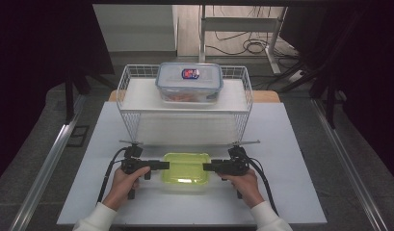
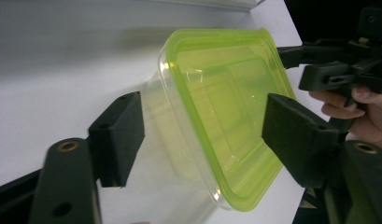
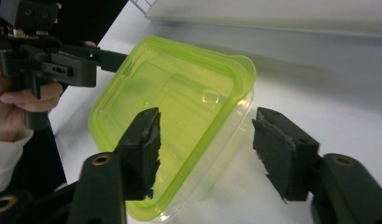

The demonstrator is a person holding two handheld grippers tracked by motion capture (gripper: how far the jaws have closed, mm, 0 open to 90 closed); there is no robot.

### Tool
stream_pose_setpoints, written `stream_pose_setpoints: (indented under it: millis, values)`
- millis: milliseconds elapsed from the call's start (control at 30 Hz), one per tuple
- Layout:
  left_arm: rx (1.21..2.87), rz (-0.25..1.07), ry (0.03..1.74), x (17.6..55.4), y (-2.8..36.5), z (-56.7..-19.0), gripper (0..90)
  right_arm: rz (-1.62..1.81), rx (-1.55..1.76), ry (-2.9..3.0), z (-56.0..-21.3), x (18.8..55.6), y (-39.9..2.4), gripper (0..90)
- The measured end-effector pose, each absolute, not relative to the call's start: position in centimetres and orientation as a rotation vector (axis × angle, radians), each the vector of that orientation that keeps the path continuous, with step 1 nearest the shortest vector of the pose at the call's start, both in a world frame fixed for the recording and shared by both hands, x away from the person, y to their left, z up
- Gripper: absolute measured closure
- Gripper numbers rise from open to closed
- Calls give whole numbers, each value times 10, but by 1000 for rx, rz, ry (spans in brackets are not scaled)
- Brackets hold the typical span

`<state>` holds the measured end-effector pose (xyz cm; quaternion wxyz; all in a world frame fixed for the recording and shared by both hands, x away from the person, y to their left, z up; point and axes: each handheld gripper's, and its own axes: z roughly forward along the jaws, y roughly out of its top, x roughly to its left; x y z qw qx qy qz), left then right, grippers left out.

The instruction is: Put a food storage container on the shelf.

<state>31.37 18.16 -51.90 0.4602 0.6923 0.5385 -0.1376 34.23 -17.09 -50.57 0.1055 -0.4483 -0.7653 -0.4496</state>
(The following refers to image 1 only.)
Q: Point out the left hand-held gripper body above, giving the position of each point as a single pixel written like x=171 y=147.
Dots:
x=133 y=163

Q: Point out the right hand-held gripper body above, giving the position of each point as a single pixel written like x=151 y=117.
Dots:
x=236 y=165

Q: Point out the container with yellow-green lid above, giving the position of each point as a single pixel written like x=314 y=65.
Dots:
x=185 y=166

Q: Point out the clear container with blue-rimmed lid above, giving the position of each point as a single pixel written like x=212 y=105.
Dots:
x=172 y=80

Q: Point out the person's left hand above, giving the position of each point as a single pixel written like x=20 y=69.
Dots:
x=122 y=184

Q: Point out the person's right hand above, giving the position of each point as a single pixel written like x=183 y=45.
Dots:
x=246 y=187

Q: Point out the colourful snack packet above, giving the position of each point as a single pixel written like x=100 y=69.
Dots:
x=185 y=97

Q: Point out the black stand leg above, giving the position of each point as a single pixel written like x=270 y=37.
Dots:
x=69 y=96

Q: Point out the white power strip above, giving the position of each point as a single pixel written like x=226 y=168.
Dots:
x=296 y=76

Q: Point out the white cabinet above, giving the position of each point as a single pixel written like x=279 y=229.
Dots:
x=136 y=29

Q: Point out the black curtain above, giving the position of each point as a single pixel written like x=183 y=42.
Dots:
x=34 y=64
x=361 y=64

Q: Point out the aluminium rail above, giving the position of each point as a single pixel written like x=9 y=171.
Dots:
x=348 y=166
x=47 y=166

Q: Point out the white metal desk frame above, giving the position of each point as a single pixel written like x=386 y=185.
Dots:
x=239 y=24

